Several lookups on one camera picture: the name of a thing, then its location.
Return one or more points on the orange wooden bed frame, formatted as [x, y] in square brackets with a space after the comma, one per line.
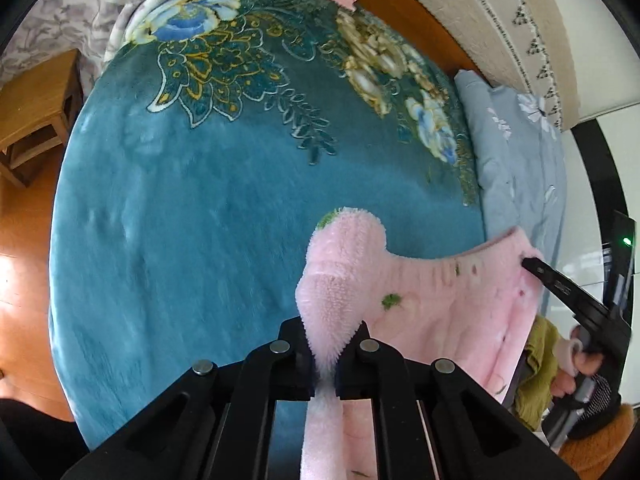
[415, 10]

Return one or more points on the wooden nightstand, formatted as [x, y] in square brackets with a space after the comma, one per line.
[35, 110]

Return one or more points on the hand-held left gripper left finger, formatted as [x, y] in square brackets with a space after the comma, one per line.
[295, 355]

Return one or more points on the dark cloth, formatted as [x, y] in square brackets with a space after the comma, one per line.
[35, 435]

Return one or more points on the olive green garment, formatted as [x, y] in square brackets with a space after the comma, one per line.
[537, 360]

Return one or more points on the grey floral sheet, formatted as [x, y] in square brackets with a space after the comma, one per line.
[75, 10]

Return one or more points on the pink fleece peach-print garment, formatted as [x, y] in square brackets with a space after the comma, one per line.
[440, 300]

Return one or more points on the teal floral blanket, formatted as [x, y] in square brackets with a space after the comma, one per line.
[225, 210]

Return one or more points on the white wardrobe with black band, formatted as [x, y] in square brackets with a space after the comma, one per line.
[595, 170]

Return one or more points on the person's right forearm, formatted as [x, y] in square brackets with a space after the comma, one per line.
[600, 440]

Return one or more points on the beige quilted headboard cover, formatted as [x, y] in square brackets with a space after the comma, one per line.
[500, 10]

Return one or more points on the person's right hand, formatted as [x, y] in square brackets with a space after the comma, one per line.
[570, 360]

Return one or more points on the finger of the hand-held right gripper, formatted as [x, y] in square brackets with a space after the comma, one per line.
[555, 282]

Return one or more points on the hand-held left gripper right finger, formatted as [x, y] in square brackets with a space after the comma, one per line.
[352, 355]

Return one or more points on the light blue floral quilt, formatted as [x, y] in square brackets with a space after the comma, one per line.
[520, 160]

